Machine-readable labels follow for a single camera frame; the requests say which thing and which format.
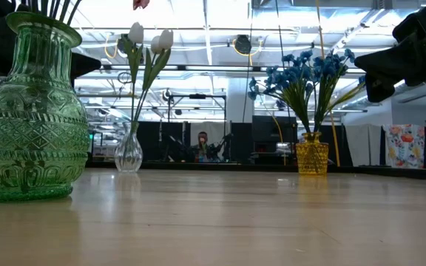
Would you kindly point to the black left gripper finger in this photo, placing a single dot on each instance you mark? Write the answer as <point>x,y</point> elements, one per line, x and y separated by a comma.
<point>83,71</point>
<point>81,62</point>

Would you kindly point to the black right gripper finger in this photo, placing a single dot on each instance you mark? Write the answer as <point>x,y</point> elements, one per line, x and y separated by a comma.
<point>392,51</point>
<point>387,68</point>

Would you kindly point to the green patterned glass vase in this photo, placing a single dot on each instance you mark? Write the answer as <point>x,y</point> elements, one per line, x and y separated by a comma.
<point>32,129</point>

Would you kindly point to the clear ribbed glass vase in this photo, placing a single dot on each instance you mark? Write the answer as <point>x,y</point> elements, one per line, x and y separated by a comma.
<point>128,151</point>

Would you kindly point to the yellow patterned glass vase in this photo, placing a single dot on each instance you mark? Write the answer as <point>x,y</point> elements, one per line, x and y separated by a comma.
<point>311,155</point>

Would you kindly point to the white hanging cloth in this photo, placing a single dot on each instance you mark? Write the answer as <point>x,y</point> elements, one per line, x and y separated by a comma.
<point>362,140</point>

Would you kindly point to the floral hanging cloth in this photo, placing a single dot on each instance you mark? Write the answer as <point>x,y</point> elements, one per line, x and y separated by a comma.
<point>405,144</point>

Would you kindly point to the black computer tower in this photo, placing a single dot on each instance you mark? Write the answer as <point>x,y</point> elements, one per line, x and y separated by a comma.
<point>272,129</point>

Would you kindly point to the person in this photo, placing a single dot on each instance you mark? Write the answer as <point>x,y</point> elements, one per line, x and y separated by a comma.
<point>202,140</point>

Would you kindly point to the black gantry frame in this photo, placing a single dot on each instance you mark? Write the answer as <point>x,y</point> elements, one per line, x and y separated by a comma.
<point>198,96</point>

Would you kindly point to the black aluminium table frame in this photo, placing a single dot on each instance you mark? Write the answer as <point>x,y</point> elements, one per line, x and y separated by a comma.
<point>198,166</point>

